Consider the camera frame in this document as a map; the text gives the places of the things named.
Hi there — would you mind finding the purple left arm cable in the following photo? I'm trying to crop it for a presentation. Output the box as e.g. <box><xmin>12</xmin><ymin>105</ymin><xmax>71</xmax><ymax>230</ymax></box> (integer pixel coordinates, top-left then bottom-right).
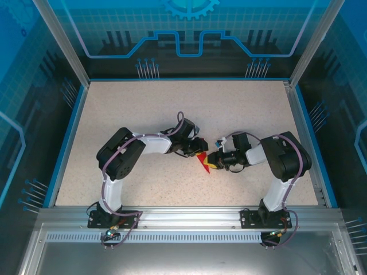
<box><xmin>100</xmin><ymin>111</ymin><xmax>186</xmax><ymax>250</ymax></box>

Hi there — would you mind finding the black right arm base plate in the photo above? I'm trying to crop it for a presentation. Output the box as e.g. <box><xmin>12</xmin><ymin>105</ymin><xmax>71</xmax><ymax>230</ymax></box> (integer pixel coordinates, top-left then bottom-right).
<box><xmin>240</xmin><ymin>209</ymin><xmax>293</xmax><ymax>229</ymax></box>

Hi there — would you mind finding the red square paper sheet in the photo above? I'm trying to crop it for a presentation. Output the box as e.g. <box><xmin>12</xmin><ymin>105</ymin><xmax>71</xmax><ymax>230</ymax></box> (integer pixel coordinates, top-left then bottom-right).
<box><xmin>196</xmin><ymin>152</ymin><xmax>212</xmax><ymax>175</ymax></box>

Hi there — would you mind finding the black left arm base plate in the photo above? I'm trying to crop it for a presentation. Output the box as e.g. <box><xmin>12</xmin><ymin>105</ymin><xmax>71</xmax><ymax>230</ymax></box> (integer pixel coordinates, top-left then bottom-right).
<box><xmin>87</xmin><ymin>210</ymin><xmax>140</xmax><ymax>229</ymax></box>

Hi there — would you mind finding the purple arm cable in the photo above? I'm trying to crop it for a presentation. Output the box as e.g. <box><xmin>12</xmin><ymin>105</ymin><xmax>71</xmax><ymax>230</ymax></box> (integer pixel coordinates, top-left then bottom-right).
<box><xmin>100</xmin><ymin>111</ymin><xmax>186</xmax><ymax>250</ymax></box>
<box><xmin>226</xmin><ymin>131</ymin><xmax>305</xmax><ymax>248</ymax></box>

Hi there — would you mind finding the slotted metal cable duct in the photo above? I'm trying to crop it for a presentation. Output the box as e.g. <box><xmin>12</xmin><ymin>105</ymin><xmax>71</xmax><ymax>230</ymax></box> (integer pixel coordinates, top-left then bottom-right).
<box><xmin>45</xmin><ymin>232</ymin><xmax>263</xmax><ymax>243</ymax></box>

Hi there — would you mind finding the metal tray plate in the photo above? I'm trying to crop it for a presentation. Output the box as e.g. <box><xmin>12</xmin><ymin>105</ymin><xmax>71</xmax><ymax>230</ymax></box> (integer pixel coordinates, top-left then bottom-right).
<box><xmin>17</xmin><ymin>222</ymin><xmax>364</xmax><ymax>275</ymax></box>

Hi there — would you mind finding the aluminium mounting rail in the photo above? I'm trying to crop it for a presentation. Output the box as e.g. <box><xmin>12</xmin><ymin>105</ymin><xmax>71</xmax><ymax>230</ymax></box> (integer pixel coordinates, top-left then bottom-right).
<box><xmin>38</xmin><ymin>206</ymin><xmax>342</xmax><ymax>227</ymax></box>

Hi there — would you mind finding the cable connector with green light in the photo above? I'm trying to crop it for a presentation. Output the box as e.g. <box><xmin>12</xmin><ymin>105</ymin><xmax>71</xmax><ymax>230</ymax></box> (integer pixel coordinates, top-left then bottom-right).
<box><xmin>268</xmin><ymin>229</ymin><xmax>287</xmax><ymax>240</ymax></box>
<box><xmin>104</xmin><ymin>226</ymin><xmax>120</xmax><ymax>240</ymax></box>

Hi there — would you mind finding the blue back frame rail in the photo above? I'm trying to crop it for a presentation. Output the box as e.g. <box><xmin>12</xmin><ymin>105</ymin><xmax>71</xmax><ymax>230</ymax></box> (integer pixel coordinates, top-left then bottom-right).
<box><xmin>89</xmin><ymin>76</ymin><xmax>291</xmax><ymax>84</ymax></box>

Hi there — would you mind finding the aluminium enclosure post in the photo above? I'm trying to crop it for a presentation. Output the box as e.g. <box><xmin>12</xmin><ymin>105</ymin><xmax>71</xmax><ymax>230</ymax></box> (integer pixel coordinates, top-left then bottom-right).
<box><xmin>288</xmin><ymin>0</ymin><xmax>347</xmax><ymax>88</ymax></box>
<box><xmin>32</xmin><ymin>0</ymin><xmax>92</xmax><ymax>88</ymax></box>

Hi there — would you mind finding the blue-edged side frame rail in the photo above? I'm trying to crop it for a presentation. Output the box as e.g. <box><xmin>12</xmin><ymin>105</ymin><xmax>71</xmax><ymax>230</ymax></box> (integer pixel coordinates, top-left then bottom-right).
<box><xmin>42</xmin><ymin>82</ymin><xmax>92</xmax><ymax>209</ymax></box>
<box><xmin>286</xmin><ymin>81</ymin><xmax>339</xmax><ymax>209</ymax></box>

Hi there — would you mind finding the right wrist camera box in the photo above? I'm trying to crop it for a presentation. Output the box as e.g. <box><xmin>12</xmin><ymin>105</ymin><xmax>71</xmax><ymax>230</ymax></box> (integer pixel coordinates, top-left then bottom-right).
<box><xmin>213</xmin><ymin>137</ymin><xmax>231</xmax><ymax>151</ymax></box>

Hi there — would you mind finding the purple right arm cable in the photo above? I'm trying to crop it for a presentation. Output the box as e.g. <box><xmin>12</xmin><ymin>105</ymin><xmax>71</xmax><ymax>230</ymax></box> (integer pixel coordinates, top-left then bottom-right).
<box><xmin>226</xmin><ymin>131</ymin><xmax>305</xmax><ymax>248</ymax></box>

